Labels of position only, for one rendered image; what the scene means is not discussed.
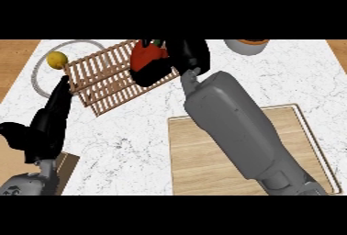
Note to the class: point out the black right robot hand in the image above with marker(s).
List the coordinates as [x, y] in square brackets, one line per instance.
[192, 55]

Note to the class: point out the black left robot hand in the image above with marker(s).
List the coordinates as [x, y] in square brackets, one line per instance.
[47, 122]

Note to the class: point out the red bell pepper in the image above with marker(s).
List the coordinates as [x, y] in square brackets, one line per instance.
[146, 56]

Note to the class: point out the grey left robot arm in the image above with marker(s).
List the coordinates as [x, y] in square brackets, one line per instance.
[34, 180]

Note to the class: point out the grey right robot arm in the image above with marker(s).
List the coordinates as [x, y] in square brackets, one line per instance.
[235, 122]

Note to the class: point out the wooden slatted tiered shelf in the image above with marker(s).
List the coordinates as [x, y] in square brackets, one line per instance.
[108, 79]

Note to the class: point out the pale wooden tray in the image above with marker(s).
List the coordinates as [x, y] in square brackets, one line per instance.
[211, 159]

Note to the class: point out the grey bowl with orange contents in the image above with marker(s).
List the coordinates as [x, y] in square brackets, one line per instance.
[245, 46]

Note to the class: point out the brown wooden board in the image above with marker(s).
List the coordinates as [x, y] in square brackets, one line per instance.
[67, 171]

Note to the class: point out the yellow lemon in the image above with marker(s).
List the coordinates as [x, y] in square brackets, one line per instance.
[56, 60]

